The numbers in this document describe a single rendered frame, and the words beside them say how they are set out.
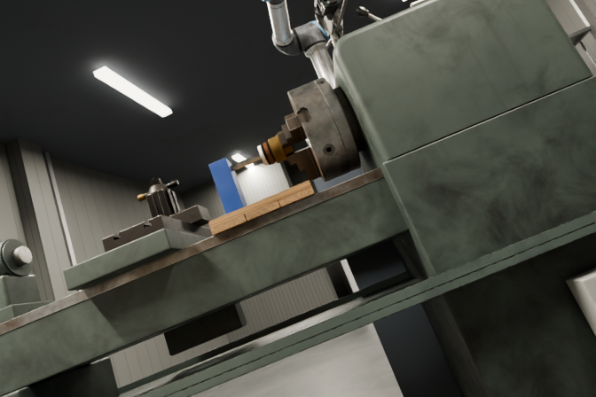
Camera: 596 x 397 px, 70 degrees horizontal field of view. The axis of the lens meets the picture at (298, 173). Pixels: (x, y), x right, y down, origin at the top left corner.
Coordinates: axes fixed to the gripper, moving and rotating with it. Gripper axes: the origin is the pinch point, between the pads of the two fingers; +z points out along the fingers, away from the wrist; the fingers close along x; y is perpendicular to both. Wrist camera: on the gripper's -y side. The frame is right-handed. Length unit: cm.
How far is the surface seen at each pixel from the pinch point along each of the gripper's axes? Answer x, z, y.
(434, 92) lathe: 5.1, 36.0, 34.3
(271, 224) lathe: -48, 51, 23
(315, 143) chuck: -27.1, 34.7, 20.6
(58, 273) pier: -246, 14, -308
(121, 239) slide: -87, 39, 18
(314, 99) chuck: -22.1, 22.7, 20.4
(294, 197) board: -39, 47, 25
